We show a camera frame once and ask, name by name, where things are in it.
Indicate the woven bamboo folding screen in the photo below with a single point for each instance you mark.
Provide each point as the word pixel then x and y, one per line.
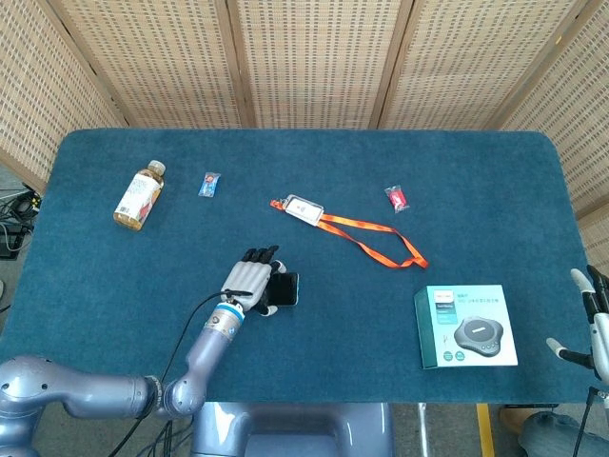
pixel 304 62

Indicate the yellow floor tape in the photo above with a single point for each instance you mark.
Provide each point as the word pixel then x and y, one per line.
pixel 485 431

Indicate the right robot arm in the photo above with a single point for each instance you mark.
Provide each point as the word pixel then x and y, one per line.
pixel 606 404

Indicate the red candy wrapper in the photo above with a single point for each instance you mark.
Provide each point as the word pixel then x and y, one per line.
pixel 397 197

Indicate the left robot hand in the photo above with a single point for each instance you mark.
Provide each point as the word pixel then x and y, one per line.
pixel 257 285

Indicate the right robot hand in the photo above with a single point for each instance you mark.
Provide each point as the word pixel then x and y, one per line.
pixel 597 328

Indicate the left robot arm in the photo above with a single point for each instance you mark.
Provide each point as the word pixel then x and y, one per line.
pixel 119 381

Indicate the speakerphone product box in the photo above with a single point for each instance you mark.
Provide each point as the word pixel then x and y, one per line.
pixel 468 328

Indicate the metal table leg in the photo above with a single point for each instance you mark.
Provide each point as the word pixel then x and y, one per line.
pixel 422 428

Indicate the robot torso base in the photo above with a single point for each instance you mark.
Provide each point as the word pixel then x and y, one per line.
pixel 292 428

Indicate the blue table mat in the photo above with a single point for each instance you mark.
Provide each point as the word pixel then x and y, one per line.
pixel 304 190

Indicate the blue candy wrapper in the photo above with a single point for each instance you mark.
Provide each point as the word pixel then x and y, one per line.
pixel 210 184

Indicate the amber tea bottle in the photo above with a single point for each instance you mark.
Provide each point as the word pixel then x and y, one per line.
pixel 141 195

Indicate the black smartphone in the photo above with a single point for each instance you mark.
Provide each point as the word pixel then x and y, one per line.
pixel 284 288

